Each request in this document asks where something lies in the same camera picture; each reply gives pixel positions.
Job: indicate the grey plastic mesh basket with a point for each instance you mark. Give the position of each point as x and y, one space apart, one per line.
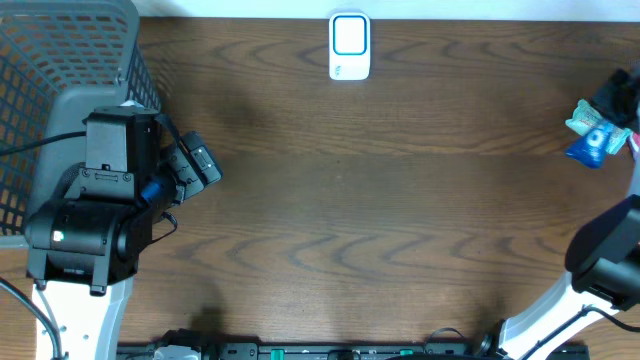
60 60

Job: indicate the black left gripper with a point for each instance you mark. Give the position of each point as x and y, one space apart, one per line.
120 111

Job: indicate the red purple snack bag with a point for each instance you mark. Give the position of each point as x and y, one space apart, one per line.
634 143

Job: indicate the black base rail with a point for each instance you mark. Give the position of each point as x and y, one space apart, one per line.
252 351

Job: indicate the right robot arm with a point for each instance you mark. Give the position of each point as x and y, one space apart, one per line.
601 276

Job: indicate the white barcode scanner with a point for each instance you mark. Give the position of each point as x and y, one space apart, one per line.
349 46

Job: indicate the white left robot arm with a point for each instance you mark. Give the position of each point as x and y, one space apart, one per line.
85 241

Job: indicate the blue Oreo cookie pack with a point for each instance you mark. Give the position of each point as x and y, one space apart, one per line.
590 149

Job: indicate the mint green snack packet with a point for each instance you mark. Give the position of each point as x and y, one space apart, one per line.
585 117

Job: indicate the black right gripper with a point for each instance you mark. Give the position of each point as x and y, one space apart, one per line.
607 98

